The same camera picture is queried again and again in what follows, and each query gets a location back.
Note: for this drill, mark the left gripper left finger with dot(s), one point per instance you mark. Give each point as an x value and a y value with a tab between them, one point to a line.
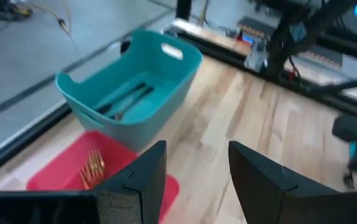
140	186

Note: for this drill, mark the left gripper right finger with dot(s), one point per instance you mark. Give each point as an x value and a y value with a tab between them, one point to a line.
265	193

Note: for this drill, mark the gold metal fork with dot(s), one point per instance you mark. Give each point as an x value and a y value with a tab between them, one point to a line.
86	177
95	161

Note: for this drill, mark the black metal fork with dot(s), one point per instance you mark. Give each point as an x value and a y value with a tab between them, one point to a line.
134	102
125	95

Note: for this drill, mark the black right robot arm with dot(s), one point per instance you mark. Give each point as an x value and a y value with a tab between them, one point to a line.
279	53

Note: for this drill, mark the red-pink plastic bin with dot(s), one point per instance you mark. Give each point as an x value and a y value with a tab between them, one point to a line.
63	168

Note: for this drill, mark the teal plastic basket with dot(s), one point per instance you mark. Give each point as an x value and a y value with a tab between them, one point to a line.
153	62

